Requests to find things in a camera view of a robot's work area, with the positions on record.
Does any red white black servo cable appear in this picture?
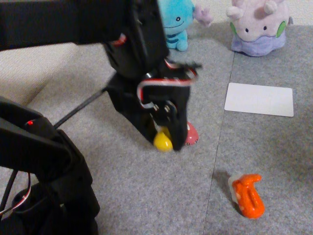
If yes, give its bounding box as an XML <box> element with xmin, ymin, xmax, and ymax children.
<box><xmin>0</xmin><ymin>171</ymin><xmax>34</xmax><ymax>217</ymax></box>
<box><xmin>136</xmin><ymin>60</ymin><xmax>199</xmax><ymax>110</ymax></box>

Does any purple Goomy plush toy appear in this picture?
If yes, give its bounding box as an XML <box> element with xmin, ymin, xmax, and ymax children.
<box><xmin>226</xmin><ymin>0</ymin><xmax>294</xmax><ymax>57</ymax></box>

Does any orange shrimp sushi toy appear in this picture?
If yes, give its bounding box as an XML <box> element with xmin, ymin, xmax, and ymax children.
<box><xmin>228</xmin><ymin>173</ymin><xmax>266</xmax><ymax>219</ymax></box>

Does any pink fish sushi toy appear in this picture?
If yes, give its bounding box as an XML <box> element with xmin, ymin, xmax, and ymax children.
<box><xmin>183</xmin><ymin>121</ymin><xmax>200</xmax><ymax>147</ymax></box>

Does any grey carpet mat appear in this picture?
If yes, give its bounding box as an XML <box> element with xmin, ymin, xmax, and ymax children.
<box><xmin>0</xmin><ymin>21</ymin><xmax>236</xmax><ymax>235</ymax></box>
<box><xmin>202</xmin><ymin>22</ymin><xmax>313</xmax><ymax>235</ymax></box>

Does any yellow egg sushi toy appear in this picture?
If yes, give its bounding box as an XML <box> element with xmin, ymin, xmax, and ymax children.
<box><xmin>153</xmin><ymin>126</ymin><xmax>174</xmax><ymax>153</ymax></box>

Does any blue Wooper plush toy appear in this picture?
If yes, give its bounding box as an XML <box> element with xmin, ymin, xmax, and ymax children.
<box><xmin>158</xmin><ymin>0</ymin><xmax>212</xmax><ymax>51</ymax></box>

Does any black camera cable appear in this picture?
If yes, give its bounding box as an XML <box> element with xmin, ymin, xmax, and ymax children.
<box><xmin>53</xmin><ymin>87</ymin><xmax>111</xmax><ymax>130</ymax></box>

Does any white rectangular card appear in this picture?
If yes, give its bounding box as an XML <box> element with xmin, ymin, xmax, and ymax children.
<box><xmin>224</xmin><ymin>82</ymin><xmax>294</xmax><ymax>118</ymax></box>

